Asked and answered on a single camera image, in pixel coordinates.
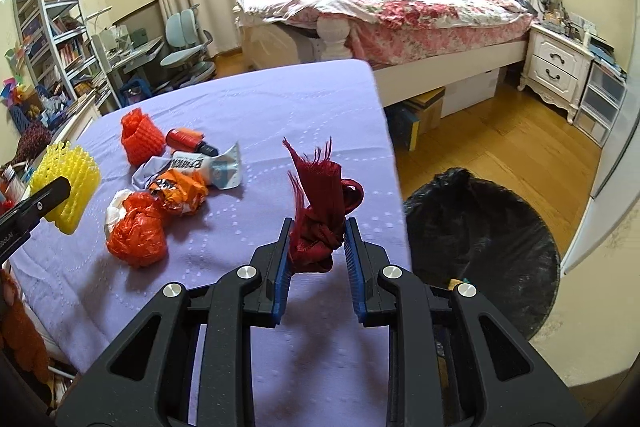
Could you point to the white storage box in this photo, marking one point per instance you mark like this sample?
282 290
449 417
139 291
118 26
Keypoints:
475 89

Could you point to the stack of books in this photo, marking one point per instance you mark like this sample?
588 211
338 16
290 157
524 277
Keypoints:
607 54

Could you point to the pink floral quilt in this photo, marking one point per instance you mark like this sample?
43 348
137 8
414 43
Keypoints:
410 7

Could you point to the orange plastic bag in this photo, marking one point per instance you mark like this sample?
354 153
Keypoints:
135 237

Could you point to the blue plastic basket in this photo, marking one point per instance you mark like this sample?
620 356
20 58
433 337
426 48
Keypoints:
25 114

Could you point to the clear plastic drawer unit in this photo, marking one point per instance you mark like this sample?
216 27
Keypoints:
600 97

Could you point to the red bottle with black cap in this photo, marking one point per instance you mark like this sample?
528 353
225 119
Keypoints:
185 139

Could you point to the orange and silver snack wrapper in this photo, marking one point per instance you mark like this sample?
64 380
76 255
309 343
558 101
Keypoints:
180 192

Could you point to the grey study desk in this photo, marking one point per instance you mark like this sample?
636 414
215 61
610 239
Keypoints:
135 52

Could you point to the white bookshelf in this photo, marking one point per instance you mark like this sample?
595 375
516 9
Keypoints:
55 32

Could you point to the purple tablecloth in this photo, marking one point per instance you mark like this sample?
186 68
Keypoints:
280 107

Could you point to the yellow foam fruit net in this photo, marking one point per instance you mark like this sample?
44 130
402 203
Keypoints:
70 172

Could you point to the orange foam fruit net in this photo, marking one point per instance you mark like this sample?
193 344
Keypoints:
142 139

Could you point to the light green desk chair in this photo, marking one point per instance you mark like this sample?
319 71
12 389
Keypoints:
182 27

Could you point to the dark fuzzy duster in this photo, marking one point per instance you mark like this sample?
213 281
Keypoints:
32 142

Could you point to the blue and yellow box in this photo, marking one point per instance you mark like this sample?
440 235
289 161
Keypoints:
405 127

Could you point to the bin with black bag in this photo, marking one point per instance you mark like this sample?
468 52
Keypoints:
500 232

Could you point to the blue plastic crate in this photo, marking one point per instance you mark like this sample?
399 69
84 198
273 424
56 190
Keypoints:
135 89

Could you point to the white nightstand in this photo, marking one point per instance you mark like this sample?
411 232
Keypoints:
555 62

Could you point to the white paper ball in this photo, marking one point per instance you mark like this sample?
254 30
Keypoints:
116 207

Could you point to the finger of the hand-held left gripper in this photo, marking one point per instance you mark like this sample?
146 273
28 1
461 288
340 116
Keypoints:
40 204

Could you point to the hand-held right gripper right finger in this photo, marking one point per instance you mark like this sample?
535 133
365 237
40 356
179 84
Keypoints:
352 277

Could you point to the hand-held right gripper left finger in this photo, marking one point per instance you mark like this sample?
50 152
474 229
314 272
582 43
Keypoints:
281 282

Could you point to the white wardrobe door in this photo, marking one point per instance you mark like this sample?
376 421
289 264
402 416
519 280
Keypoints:
620 147

